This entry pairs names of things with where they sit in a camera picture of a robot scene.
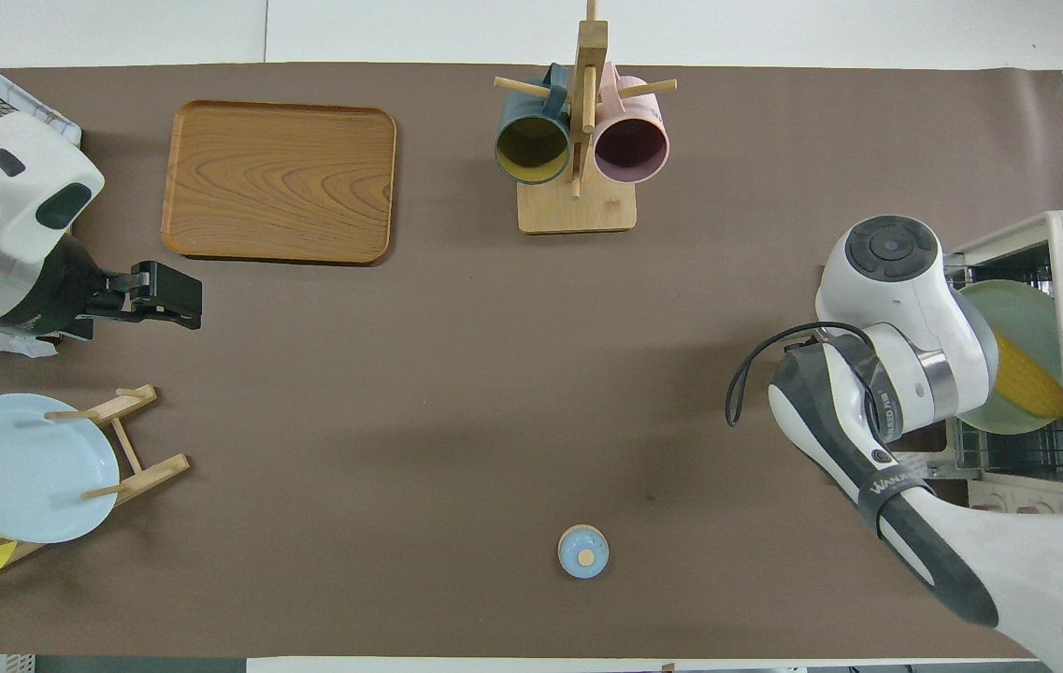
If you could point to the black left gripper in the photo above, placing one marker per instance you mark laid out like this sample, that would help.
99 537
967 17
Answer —
73 290

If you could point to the mint green plate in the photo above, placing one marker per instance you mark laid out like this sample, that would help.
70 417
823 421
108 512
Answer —
1022 313

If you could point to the yellow corn cob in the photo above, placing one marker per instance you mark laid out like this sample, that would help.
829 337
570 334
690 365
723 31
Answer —
1031 379

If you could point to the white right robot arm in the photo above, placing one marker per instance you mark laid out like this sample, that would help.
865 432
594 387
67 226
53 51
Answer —
905 318

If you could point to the brown wooden tray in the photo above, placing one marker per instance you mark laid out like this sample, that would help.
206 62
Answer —
279 182

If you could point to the wooden plate rack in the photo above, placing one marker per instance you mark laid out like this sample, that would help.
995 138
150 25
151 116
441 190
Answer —
143 472

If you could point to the light blue plate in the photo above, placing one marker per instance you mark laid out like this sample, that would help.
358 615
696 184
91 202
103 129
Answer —
26 467

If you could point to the brown table mat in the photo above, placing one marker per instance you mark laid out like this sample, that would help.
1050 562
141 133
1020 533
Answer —
353 421

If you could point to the dark blue mug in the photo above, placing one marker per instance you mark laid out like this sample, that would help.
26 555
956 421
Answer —
531 150

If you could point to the wooden mug rack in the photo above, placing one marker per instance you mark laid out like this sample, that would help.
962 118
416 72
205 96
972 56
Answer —
578 210

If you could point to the small blue bell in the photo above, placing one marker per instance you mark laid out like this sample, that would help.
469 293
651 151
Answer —
583 551

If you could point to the pink mug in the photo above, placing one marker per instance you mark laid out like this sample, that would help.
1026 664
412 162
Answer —
632 150

